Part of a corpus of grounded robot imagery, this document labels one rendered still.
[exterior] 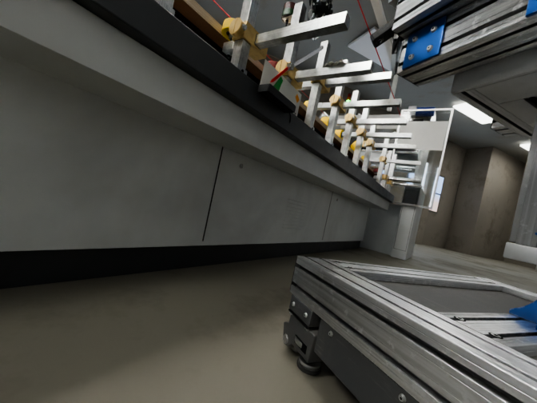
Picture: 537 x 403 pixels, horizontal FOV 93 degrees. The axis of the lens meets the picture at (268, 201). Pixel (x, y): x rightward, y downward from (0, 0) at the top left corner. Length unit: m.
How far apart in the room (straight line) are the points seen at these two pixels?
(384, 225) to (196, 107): 3.04
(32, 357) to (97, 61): 0.55
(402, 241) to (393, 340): 2.94
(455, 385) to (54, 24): 0.79
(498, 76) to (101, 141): 0.95
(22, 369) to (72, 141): 0.50
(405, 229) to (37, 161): 3.19
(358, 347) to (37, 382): 0.50
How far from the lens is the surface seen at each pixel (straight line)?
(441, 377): 0.41
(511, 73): 0.73
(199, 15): 1.03
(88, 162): 0.85
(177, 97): 0.74
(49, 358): 0.64
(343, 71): 1.03
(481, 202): 10.10
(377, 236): 3.53
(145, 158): 0.91
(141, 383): 0.57
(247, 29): 0.92
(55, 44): 0.65
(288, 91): 1.07
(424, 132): 3.52
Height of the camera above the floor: 0.34
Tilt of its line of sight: level
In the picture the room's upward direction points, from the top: 12 degrees clockwise
